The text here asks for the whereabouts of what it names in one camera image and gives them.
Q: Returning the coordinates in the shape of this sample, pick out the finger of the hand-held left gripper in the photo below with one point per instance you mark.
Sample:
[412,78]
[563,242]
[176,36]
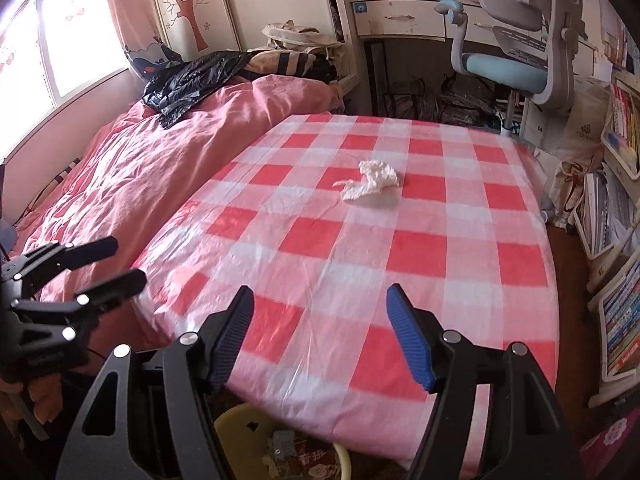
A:
[115,287]
[85,252]

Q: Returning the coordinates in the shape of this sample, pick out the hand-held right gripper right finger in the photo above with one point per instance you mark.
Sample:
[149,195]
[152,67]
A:
[407,340]

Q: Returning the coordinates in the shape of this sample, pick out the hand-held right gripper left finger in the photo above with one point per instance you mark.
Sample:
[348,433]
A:
[230,340]

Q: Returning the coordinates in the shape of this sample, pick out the yellow plastic bin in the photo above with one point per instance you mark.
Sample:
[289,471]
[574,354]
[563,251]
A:
[235,420]

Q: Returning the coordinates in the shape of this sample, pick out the red snack wrapper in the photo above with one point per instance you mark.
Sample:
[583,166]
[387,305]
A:
[315,462]

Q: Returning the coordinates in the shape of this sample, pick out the white tissue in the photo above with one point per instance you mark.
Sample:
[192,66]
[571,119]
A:
[370,180]

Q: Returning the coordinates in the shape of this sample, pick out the pink duvet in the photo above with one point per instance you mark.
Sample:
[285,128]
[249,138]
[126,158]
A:
[150,160]

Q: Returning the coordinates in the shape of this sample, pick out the red checked tablecloth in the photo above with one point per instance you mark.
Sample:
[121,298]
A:
[325,260]

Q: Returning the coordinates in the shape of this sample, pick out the black plastic bag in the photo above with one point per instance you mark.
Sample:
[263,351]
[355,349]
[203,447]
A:
[190,80]

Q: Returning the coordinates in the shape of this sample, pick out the row of books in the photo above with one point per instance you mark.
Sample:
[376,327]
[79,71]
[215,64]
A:
[622,325]

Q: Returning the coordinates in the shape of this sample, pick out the window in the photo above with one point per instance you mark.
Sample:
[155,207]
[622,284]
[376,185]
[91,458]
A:
[75,35]

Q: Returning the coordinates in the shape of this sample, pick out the white book rack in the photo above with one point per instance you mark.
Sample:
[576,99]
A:
[612,260]

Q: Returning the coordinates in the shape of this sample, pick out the pink floral rug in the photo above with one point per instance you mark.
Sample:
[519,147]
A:
[615,440]

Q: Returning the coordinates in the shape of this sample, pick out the pink curtain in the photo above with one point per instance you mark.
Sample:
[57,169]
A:
[130,20]

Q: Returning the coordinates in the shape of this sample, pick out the clear plastic bag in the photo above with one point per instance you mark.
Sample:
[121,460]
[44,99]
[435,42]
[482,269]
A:
[460,107]

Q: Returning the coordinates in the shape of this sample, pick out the tree print headboard panel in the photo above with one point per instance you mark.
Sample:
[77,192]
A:
[190,5]

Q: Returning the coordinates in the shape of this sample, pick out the white tote bag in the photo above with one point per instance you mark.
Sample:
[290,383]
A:
[582,130]

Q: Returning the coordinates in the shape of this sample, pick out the striped pillow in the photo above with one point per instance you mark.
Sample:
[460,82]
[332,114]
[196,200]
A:
[295,62]

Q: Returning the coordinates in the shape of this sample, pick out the grey blue office chair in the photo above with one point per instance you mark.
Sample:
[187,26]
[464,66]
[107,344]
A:
[505,70]

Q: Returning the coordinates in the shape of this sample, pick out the beige cloth bag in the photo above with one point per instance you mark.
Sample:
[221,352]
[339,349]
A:
[290,35]

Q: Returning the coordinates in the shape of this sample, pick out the white desk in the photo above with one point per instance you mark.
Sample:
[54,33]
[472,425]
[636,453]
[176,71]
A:
[400,17]

